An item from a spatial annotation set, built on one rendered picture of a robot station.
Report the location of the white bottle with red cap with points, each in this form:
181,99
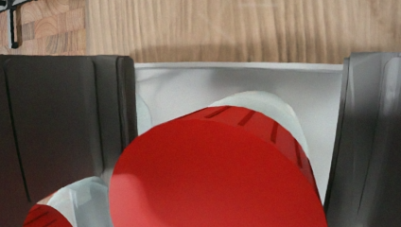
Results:
233,163
144,121
82,204

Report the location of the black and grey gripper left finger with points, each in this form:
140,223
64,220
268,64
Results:
63,118

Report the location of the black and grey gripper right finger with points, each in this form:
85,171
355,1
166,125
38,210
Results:
364,183

